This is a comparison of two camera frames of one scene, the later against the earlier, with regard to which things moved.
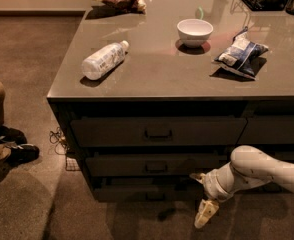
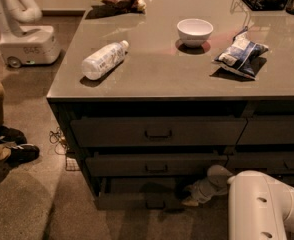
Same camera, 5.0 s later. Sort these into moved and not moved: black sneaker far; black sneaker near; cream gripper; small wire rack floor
Moved: cream gripper
Not moved: small wire rack floor; black sneaker far; black sneaker near
